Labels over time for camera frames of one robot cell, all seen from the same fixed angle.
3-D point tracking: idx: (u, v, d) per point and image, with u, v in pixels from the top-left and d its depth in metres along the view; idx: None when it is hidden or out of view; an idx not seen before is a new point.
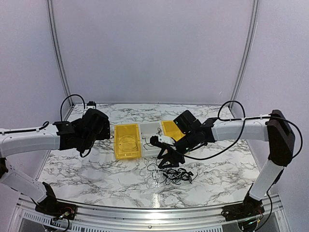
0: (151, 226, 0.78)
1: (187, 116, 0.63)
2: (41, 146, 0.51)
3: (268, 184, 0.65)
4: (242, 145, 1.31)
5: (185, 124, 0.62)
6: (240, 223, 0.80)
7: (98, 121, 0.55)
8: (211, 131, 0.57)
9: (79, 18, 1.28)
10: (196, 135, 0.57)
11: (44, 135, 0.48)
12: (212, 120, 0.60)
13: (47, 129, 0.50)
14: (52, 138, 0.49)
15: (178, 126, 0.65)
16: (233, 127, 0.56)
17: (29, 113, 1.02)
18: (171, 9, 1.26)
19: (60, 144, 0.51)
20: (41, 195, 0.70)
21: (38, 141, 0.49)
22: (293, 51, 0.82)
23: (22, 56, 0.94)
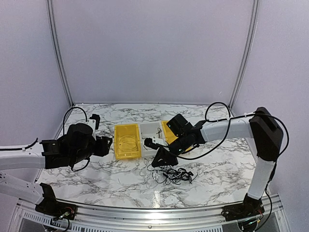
0: (151, 226, 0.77)
1: (178, 119, 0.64)
2: (27, 165, 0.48)
3: (262, 182, 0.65)
4: (242, 145, 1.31)
5: (178, 127, 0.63)
6: (240, 223, 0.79)
7: (81, 138, 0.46)
8: (200, 133, 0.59)
9: (79, 18, 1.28)
10: (188, 137, 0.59)
11: (29, 154, 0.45)
12: (202, 122, 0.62)
13: (33, 149, 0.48)
14: (36, 159, 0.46)
15: (171, 129, 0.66)
16: (220, 127, 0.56)
17: (28, 113, 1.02)
18: (171, 10, 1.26)
19: (45, 163, 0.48)
20: (38, 197, 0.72)
21: (24, 160, 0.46)
22: (294, 51, 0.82)
23: (22, 56, 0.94)
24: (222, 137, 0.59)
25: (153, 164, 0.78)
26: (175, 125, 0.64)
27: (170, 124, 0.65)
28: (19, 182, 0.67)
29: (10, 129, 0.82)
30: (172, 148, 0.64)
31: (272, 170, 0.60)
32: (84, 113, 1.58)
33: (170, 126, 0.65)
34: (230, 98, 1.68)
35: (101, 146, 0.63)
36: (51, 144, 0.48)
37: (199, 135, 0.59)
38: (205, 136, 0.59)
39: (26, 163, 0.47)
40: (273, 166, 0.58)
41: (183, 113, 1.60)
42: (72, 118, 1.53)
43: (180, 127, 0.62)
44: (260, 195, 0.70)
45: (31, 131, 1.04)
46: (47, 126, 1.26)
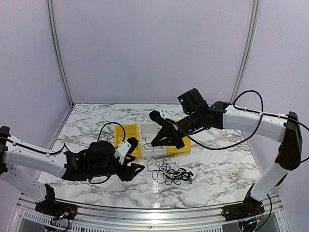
0: (151, 226, 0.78)
1: (195, 97, 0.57)
2: (45, 168, 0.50)
3: (269, 186, 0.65)
4: (242, 145, 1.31)
5: (191, 106, 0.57)
6: (240, 223, 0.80)
7: (101, 158, 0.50)
8: (221, 116, 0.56)
9: (79, 18, 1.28)
10: (205, 118, 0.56)
11: (52, 163, 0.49)
12: (222, 107, 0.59)
13: (56, 157, 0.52)
14: (56, 168, 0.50)
15: (183, 105, 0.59)
16: (245, 119, 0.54)
17: (29, 113, 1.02)
18: (171, 10, 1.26)
19: (63, 174, 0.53)
20: (39, 197, 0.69)
21: (42, 165, 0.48)
22: (293, 51, 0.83)
23: (22, 56, 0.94)
24: (240, 128, 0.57)
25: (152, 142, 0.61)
26: (189, 103, 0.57)
27: (183, 100, 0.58)
28: (27, 178, 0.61)
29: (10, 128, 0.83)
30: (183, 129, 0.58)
31: (282, 178, 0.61)
32: (84, 113, 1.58)
33: (183, 101, 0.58)
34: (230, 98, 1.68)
35: (124, 169, 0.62)
36: (75, 159, 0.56)
37: (218, 119, 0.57)
38: (225, 121, 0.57)
39: (44, 167, 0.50)
40: (285, 173, 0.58)
41: (183, 113, 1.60)
42: (72, 117, 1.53)
43: (195, 106, 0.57)
44: (263, 197, 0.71)
45: (31, 131, 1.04)
46: (47, 126, 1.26)
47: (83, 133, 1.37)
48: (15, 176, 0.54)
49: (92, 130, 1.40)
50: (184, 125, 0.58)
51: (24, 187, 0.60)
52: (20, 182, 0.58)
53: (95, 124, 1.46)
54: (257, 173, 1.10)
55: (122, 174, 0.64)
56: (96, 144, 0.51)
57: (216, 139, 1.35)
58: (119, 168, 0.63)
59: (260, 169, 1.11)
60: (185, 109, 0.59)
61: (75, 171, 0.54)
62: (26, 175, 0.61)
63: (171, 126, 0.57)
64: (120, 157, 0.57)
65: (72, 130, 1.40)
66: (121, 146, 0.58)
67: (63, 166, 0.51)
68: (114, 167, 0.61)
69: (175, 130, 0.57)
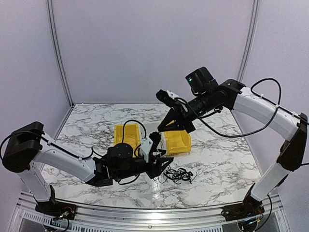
0: (151, 226, 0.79)
1: (203, 75, 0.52)
2: (75, 172, 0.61)
3: (269, 186, 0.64)
4: (242, 145, 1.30)
5: (200, 85, 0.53)
6: (240, 223, 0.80)
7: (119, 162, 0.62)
8: (235, 97, 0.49)
9: (79, 18, 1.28)
10: (216, 95, 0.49)
11: (83, 167, 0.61)
12: (236, 87, 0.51)
13: (87, 163, 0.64)
14: (86, 172, 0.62)
15: (191, 85, 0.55)
16: (260, 106, 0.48)
17: (29, 113, 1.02)
18: (171, 10, 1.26)
19: (89, 179, 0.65)
20: (44, 198, 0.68)
21: (73, 167, 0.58)
22: (293, 51, 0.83)
23: (22, 56, 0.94)
24: (249, 114, 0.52)
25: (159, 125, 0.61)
26: (198, 82, 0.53)
27: (191, 79, 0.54)
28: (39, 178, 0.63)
29: (10, 128, 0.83)
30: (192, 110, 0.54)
31: (282, 178, 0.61)
32: (84, 113, 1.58)
33: (191, 81, 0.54)
34: None
35: (150, 167, 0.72)
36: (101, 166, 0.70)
37: (230, 101, 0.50)
38: (238, 103, 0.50)
39: (75, 171, 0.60)
40: (286, 174, 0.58)
41: None
42: (72, 117, 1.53)
43: (204, 83, 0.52)
44: (263, 197, 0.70)
45: None
46: (47, 126, 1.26)
47: (83, 133, 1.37)
48: (34, 176, 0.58)
49: (92, 130, 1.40)
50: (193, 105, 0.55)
51: (35, 186, 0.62)
52: (34, 181, 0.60)
53: (95, 124, 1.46)
54: (257, 173, 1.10)
55: (149, 171, 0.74)
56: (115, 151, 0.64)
57: (216, 139, 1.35)
58: (145, 166, 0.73)
59: (260, 169, 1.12)
60: (194, 89, 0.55)
61: (101, 176, 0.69)
62: (41, 175, 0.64)
63: (179, 108, 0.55)
64: (145, 153, 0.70)
65: (72, 130, 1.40)
66: (144, 145, 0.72)
67: (92, 172, 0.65)
68: (139, 166, 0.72)
69: (183, 112, 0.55)
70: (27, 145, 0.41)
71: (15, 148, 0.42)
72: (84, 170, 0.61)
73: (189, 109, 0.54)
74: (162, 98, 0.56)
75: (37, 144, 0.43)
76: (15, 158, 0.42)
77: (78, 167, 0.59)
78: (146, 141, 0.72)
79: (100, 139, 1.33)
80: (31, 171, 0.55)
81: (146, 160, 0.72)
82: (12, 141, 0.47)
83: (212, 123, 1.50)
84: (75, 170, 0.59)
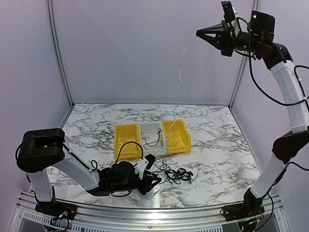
0: (151, 226, 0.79)
1: (271, 19, 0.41)
2: (81, 181, 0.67)
3: (268, 182, 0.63)
4: (242, 145, 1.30)
5: (260, 26, 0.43)
6: (240, 223, 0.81)
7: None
8: (276, 62, 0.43)
9: (79, 18, 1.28)
10: (261, 46, 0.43)
11: (91, 177, 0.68)
12: (287, 56, 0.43)
13: (93, 174, 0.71)
14: (91, 181, 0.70)
15: (251, 22, 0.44)
16: (291, 87, 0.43)
17: (29, 113, 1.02)
18: (171, 10, 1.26)
19: (91, 188, 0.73)
20: (46, 199, 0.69)
21: (84, 176, 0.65)
22: (293, 52, 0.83)
23: (21, 56, 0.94)
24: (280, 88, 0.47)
25: (201, 30, 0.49)
26: (260, 23, 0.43)
27: (257, 17, 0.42)
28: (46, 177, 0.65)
29: (10, 129, 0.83)
30: (239, 40, 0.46)
31: (280, 173, 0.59)
32: (84, 113, 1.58)
33: (256, 19, 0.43)
34: (230, 98, 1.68)
35: (144, 184, 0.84)
36: (102, 178, 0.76)
37: (270, 61, 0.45)
38: (275, 69, 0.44)
39: (81, 180, 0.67)
40: (283, 168, 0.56)
41: (183, 113, 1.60)
42: (72, 117, 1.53)
43: (267, 28, 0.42)
44: (262, 194, 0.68)
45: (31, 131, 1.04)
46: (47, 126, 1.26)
47: (83, 133, 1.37)
48: (41, 177, 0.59)
49: (92, 131, 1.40)
50: (244, 35, 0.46)
51: (38, 187, 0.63)
52: (39, 182, 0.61)
53: (95, 124, 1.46)
54: (257, 173, 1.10)
55: (142, 188, 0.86)
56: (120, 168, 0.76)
57: (216, 139, 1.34)
58: (139, 184, 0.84)
59: (260, 169, 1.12)
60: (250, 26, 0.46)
61: (100, 187, 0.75)
62: (47, 176, 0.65)
63: (229, 30, 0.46)
64: (140, 171, 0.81)
65: (72, 130, 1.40)
66: (140, 164, 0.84)
67: (97, 182, 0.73)
68: (134, 183, 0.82)
69: (233, 36, 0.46)
70: (51, 152, 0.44)
71: (37, 151, 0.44)
72: (91, 180, 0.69)
73: (238, 36, 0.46)
74: (225, 10, 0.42)
75: (60, 152, 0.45)
76: (36, 161, 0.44)
77: (88, 177, 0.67)
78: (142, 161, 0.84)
79: (100, 139, 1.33)
80: (40, 172, 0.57)
81: (140, 177, 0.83)
82: (28, 143, 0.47)
83: (212, 123, 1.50)
84: (84, 179, 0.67)
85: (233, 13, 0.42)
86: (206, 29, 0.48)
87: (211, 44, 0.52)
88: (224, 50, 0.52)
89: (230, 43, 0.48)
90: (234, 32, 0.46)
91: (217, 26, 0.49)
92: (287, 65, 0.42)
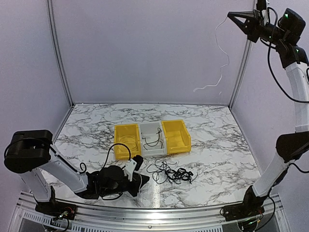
0: (152, 226, 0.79)
1: (300, 21, 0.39)
2: (67, 183, 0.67)
3: (269, 181, 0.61)
4: (242, 145, 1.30)
5: (289, 24, 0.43)
6: (240, 223, 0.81)
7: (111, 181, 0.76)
8: (290, 63, 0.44)
9: (79, 18, 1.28)
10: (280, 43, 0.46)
11: (78, 181, 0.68)
12: (302, 58, 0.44)
13: (82, 177, 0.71)
14: (79, 185, 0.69)
15: (283, 18, 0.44)
16: (300, 87, 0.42)
17: (29, 113, 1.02)
18: (171, 9, 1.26)
19: (79, 191, 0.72)
20: (44, 198, 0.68)
21: (70, 179, 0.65)
22: None
23: (21, 55, 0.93)
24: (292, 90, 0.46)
25: (232, 12, 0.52)
26: (288, 23, 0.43)
27: (288, 16, 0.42)
28: (42, 179, 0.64)
29: (10, 129, 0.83)
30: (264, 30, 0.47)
31: (282, 174, 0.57)
32: (84, 113, 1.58)
33: (287, 18, 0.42)
34: (230, 98, 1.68)
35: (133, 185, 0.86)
36: (91, 181, 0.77)
37: (286, 62, 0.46)
38: (289, 68, 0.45)
39: (68, 182, 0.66)
40: (283, 169, 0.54)
41: (183, 113, 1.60)
42: (72, 117, 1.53)
43: (292, 29, 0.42)
44: (262, 193, 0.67)
45: None
46: (47, 126, 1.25)
47: (83, 133, 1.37)
48: (34, 177, 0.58)
49: (92, 130, 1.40)
50: (271, 28, 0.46)
51: (35, 187, 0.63)
52: (35, 182, 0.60)
53: (95, 124, 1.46)
54: (257, 173, 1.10)
55: (133, 189, 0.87)
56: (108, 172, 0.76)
57: (216, 139, 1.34)
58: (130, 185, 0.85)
59: (260, 169, 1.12)
60: (282, 21, 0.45)
61: (90, 190, 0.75)
62: (42, 176, 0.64)
63: (259, 19, 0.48)
64: (129, 173, 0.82)
65: (72, 130, 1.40)
66: (129, 165, 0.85)
67: (85, 185, 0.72)
68: (124, 186, 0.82)
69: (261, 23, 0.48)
70: (37, 154, 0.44)
71: (24, 152, 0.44)
72: (78, 183, 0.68)
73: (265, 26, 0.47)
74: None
75: (46, 154, 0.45)
76: (22, 162, 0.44)
77: (75, 180, 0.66)
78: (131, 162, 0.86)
79: (100, 139, 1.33)
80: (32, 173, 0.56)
81: (129, 179, 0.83)
82: (15, 144, 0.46)
83: (212, 123, 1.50)
84: (71, 182, 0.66)
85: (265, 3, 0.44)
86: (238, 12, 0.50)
87: (240, 27, 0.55)
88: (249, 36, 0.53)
89: (256, 29, 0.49)
90: (263, 21, 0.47)
91: (248, 12, 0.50)
92: (299, 65, 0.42)
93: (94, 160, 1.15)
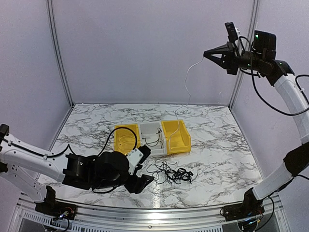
0: (151, 226, 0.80)
1: (271, 37, 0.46)
2: (42, 171, 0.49)
3: (272, 186, 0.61)
4: (242, 145, 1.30)
5: (263, 44, 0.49)
6: (240, 223, 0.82)
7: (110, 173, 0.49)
8: (278, 77, 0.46)
9: (79, 18, 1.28)
10: (263, 63, 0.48)
11: (49, 166, 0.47)
12: (287, 70, 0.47)
13: (55, 161, 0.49)
14: (54, 172, 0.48)
15: (255, 41, 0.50)
16: (294, 96, 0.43)
17: (29, 113, 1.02)
18: (171, 10, 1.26)
19: (60, 179, 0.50)
20: (38, 199, 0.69)
21: (39, 167, 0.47)
22: (294, 51, 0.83)
23: (21, 56, 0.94)
24: (286, 101, 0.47)
25: (207, 51, 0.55)
26: (263, 42, 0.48)
27: (259, 36, 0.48)
28: (29, 179, 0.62)
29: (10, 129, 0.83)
30: (244, 58, 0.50)
31: (287, 181, 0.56)
32: (84, 113, 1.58)
33: (258, 37, 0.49)
34: (230, 98, 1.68)
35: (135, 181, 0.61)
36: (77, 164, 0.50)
37: (273, 78, 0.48)
38: (278, 84, 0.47)
39: (42, 170, 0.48)
40: (289, 179, 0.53)
41: (183, 113, 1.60)
42: (72, 117, 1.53)
43: (268, 46, 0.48)
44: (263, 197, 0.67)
45: (31, 131, 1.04)
46: (47, 126, 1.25)
47: (83, 133, 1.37)
48: (15, 177, 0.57)
49: (92, 131, 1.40)
50: (247, 54, 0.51)
51: (25, 188, 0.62)
52: (21, 182, 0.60)
53: (95, 124, 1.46)
54: (257, 173, 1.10)
55: (130, 185, 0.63)
56: (108, 157, 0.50)
57: (216, 139, 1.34)
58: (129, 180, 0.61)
59: (260, 169, 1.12)
60: (254, 45, 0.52)
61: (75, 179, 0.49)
62: (28, 175, 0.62)
63: (234, 50, 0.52)
64: (132, 166, 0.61)
65: (72, 130, 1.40)
66: (132, 155, 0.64)
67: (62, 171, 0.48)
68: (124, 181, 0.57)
69: (237, 53, 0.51)
70: None
71: None
72: (50, 170, 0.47)
73: (242, 55, 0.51)
74: (229, 30, 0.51)
75: None
76: None
77: (44, 166, 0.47)
78: (135, 152, 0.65)
79: (100, 139, 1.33)
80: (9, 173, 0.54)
81: (131, 172, 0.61)
82: None
83: (212, 123, 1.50)
84: (43, 170, 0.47)
85: (235, 33, 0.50)
86: (212, 50, 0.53)
87: (217, 64, 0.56)
88: (229, 69, 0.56)
89: (234, 62, 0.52)
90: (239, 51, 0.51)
91: (221, 46, 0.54)
92: (287, 78, 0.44)
93: None
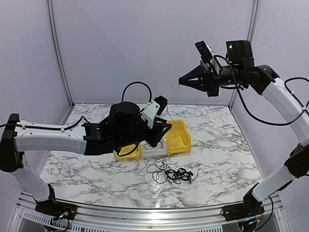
0: (151, 226, 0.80)
1: (246, 46, 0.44)
2: (65, 146, 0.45)
3: (273, 188, 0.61)
4: (242, 145, 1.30)
5: (240, 53, 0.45)
6: (240, 223, 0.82)
7: (127, 121, 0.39)
8: (266, 85, 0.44)
9: (79, 18, 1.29)
10: (247, 74, 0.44)
11: (69, 137, 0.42)
12: (272, 74, 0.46)
13: (73, 131, 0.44)
14: (77, 142, 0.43)
15: (229, 53, 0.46)
16: (287, 102, 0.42)
17: (29, 113, 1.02)
18: (170, 10, 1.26)
19: (85, 149, 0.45)
20: (44, 197, 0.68)
21: (61, 142, 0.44)
22: (294, 51, 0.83)
23: (22, 56, 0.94)
24: (276, 106, 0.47)
25: (182, 78, 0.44)
26: (239, 51, 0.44)
27: (232, 47, 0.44)
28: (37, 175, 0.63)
29: None
30: (224, 74, 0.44)
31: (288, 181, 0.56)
32: (84, 113, 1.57)
33: (231, 49, 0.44)
34: (230, 98, 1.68)
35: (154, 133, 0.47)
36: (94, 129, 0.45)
37: (260, 87, 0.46)
38: (267, 92, 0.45)
39: (66, 145, 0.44)
40: (291, 178, 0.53)
41: (183, 113, 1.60)
42: (72, 117, 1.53)
43: (245, 55, 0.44)
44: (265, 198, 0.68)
45: None
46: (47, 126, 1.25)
47: None
48: (28, 174, 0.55)
49: None
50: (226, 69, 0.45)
51: (32, 186, 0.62)
52: (31, 181, 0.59)
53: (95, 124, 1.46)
54: (258, 173, 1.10)
55: (151, 139, 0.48)
56: (119, 107, 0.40)
57: (216, 139, 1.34)
58: (147, 134, 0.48)
59: (260, 169, 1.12)
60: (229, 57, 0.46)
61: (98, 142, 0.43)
62: (36, 174, 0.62)
63: (210, 68, 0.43)
64: (149, 119, 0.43)
65: None
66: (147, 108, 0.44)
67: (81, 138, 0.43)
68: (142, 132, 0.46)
69: (216, 72, 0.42)
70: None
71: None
72: (72, 142, 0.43)
73: (220, 73, 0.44)
74: (201, 50, 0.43)
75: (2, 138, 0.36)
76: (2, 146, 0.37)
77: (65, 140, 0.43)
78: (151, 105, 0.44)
79: None
80: (24, 169, 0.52)
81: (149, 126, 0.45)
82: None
83: (212, 123, 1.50)
84: (68, 145, 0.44)
85: (208, 53, 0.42)
86: (188, 75, 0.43)
87: (195, 87, 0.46)
88: (209, 91, 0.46)
89: (213, 84, 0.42)
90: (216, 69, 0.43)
91: (195, 68, 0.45)
92: (276, 84, 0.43)
93: (94, 160, 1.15)
